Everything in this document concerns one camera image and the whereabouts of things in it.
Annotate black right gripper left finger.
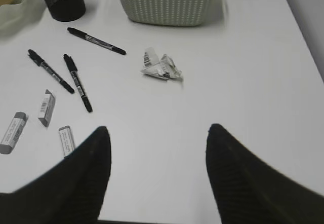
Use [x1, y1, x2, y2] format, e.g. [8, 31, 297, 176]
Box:
[1, 126, 111, 223]

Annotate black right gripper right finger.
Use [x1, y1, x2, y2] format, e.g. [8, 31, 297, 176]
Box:
[206, 124, 323, 223]

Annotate grey white eraser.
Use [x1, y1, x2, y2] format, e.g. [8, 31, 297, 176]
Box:
[1, 111, 27, 155]
[58, 126, 75, 157]

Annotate eraser with barcode sleeve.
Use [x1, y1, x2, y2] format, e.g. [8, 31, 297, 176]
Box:
[37, 89, 56, 127]

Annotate black marker pen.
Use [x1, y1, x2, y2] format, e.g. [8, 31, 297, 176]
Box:
[67, 27, 127, 55]
[28, 49, 75, 94]
[63, 54, 93, 113]

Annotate waste paper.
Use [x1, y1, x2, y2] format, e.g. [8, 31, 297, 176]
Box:
[141, 47, 183, 81]

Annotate frosted green wavy plate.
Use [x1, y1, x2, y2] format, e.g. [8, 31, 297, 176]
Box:
[1, 0, 46, 41]

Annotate pale green plastic basket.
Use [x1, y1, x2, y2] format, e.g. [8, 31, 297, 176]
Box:
[120, 0, 212, 26]

